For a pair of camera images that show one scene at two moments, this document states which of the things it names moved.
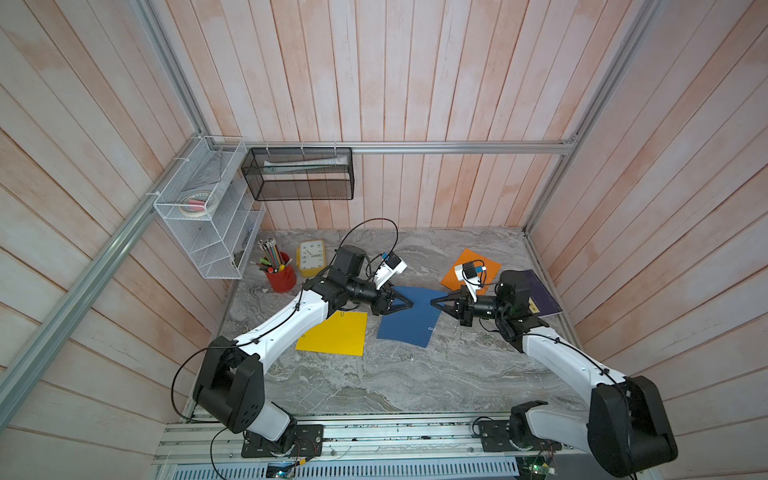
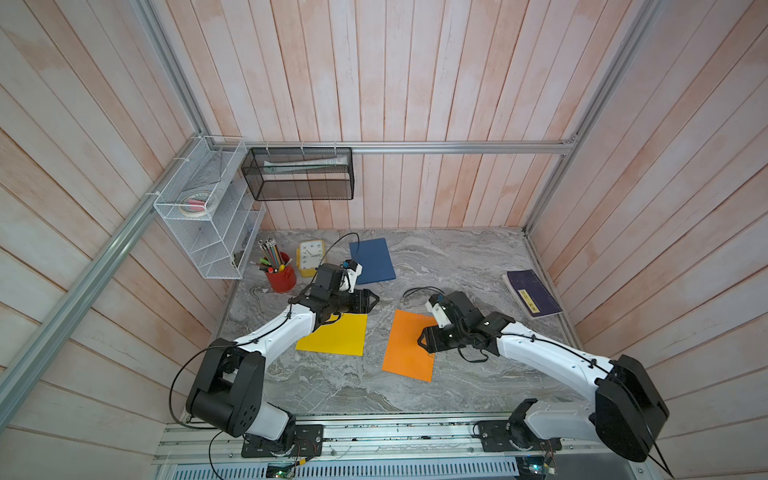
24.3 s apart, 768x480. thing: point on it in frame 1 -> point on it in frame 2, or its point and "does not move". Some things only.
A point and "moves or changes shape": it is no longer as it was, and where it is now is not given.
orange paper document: [452, 282] -> [404, 354]
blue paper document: [414, 325] moves or changes shape
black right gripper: [464, 309] -> [430, 336]
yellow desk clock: [311, 257] does not move
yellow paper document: [342, 333] does not move
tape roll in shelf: [198, 204] does not move
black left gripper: [383, 301] -> [361, 301]
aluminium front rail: [358, 437] does not move
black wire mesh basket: [301, 173] does not move
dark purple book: [527, 279] does not move
